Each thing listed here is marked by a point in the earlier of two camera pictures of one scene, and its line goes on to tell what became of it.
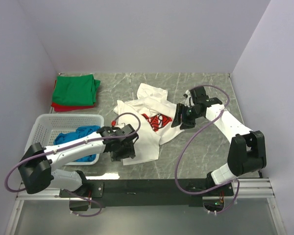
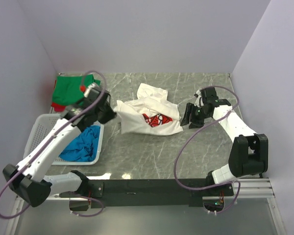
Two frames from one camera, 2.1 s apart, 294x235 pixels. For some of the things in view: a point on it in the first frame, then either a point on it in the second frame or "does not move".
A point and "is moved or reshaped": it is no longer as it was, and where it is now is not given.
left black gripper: (124, 150) → (104, 110)
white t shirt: (151, 115) is moved or reshaped
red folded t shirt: (59, 107) does not move
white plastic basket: (46, 127) does not move
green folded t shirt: (75, 90) does not move
